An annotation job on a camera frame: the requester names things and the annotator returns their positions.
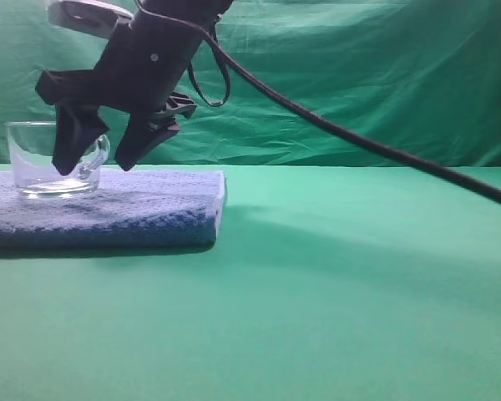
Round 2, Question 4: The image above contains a blue folded towel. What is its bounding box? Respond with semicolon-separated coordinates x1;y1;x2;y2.
0;169;226;251

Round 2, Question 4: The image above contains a green backdrop cloth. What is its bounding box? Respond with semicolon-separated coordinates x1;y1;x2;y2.
0;1;501;167

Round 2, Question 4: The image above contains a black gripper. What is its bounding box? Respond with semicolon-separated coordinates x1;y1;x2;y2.
35;1;231;175

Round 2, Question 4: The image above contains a thin black cable loop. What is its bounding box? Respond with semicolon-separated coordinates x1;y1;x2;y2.
186;14;231;108

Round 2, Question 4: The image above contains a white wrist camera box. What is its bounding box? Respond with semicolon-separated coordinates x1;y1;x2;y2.
46;0;134;39

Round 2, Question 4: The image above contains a transparent glass cup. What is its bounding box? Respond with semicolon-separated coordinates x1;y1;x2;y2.
5;121;109;199

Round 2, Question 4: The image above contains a thick black cable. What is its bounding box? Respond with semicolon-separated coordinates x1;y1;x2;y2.
135;0;501;212

